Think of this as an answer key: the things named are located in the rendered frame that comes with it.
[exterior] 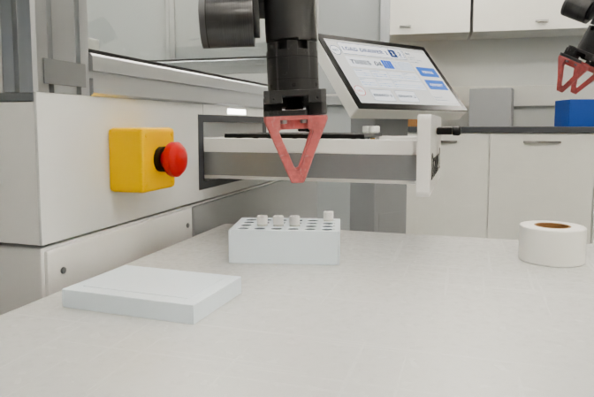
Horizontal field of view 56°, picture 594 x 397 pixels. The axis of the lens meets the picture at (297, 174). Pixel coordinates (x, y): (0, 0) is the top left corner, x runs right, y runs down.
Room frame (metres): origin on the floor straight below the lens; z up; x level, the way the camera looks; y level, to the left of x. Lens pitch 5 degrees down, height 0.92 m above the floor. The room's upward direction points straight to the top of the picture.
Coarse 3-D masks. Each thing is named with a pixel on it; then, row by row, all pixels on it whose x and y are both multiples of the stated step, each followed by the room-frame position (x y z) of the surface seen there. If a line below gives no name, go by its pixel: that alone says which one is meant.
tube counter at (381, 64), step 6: (372, 60) 1.83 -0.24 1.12; (378, 60) 1.85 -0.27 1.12; (384, 60) 1.87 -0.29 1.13; (390, 60) 1.89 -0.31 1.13; (378, 66) 1.82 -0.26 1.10; (384, 66) 1.84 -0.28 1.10; (390, 66) 1.86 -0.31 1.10; (396, 66) 1.88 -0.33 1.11; (402, 66) 1.90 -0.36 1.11; (408, 66) 1.93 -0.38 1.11
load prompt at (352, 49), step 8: (344, 48) 1.79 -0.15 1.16; (352, 48) 1.82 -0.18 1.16; (360, 48) 1.84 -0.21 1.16; (368, 48) 1.87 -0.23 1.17; (376, 48) 1.90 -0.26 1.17; (384, 48) 1.93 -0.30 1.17; (376, 56) 1.86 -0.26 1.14; (384, 56) 1.89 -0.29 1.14; (392, 56) 1.92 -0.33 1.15; (400, 56) 1.95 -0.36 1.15
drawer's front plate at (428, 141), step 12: (420, 120) 0.74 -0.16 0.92; (432, 120) 0.77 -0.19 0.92; (420, 132) 0.74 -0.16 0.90; (432, 132) 0.77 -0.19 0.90; (420, 144) 0.74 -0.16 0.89; (432, 144) 0.78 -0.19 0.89; (420, 156) 0.74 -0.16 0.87; (420, 168) 0.74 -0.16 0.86; (420, 180) 0.74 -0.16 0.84; (432, 180) 0.80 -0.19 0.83; (420, 192) 0.74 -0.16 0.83
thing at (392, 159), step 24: (216, 144) 0.84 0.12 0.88; (240, 144) 0.83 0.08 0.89; (264, 144) 0.82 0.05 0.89; (288, 144) 0.81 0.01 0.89; (336, 144) 0.79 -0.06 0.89; (360, 144) 0.78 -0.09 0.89; (384, 144) 0.77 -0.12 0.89; (408, 144) 0.76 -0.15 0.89; (216, 168) 0.84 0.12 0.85; (240, 168) 0.83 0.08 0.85; (264, 168) 0.82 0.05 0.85; (312, 168) 0.80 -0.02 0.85; (336, 168) 0.79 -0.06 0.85; (360, 168) 0.78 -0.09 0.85; (384, 168) 0.77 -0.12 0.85; (408, 168) 0.76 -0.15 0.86
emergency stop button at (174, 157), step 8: (168, 144) 0.63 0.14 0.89; (176, 144) 0.63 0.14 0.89; (168, 152) 0.62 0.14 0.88; (176, 152) 0.62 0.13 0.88; (184, 152) 0.64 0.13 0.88; (160, 160) 0.63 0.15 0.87; (168, 160) 0.62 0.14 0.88; (176, 160) 0.62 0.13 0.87; (184, 160) 0.64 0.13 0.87; (168, 168) 0.62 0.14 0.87; (176, 168) 0.62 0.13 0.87; (184, 168) 0.64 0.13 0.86; (176, 176) 0.63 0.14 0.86
